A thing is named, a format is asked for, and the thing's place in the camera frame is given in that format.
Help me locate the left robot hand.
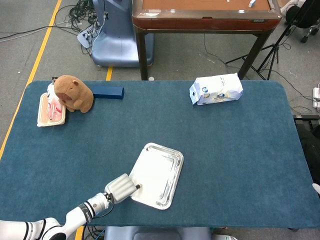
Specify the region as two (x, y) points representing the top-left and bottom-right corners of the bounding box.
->
(104, 173), (142, 205)

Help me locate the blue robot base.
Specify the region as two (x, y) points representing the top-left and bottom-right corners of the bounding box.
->
(91, 0), (155, 68)

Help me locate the stainless steel tray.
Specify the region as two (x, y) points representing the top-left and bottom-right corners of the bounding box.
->
(128, 142), (185, 210)

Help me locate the blue grey robot torso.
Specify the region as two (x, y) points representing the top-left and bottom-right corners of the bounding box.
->
(103, 226), (213, 240)

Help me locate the white power strip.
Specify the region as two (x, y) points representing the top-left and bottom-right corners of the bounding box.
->
(312, 86), (320, 109)

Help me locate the dark blue rectangular box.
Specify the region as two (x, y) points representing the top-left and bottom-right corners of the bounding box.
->
(92, 85), (125, 101)

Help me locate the blue table mat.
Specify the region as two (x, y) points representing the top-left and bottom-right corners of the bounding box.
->
(0, 80), (315, 229)

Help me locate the red white snack bag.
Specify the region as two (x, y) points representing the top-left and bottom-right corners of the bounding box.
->
(46, 82), (66, 121)

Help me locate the beige plastic container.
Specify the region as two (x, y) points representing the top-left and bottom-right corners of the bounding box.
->
(36, 92), (68, 128)

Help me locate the brown capybara plush toy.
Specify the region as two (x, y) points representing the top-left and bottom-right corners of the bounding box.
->
(53, 74), (95, 114)

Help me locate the white blue tissue pack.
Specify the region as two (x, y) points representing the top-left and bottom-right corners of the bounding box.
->
(189, 72), (244, 107)

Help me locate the black tripod stand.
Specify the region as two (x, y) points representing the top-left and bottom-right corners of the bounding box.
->
(225, 0), (320, 81)

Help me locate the black office chair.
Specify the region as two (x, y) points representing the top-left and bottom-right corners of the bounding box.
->
(284, 4), (320, 43)

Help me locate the brown mahjong table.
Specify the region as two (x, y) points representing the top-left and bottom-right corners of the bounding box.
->
(131, 0), (283, 81)

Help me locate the black floor cable bundle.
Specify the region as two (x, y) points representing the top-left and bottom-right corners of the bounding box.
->
(68, 0), (106, 56)

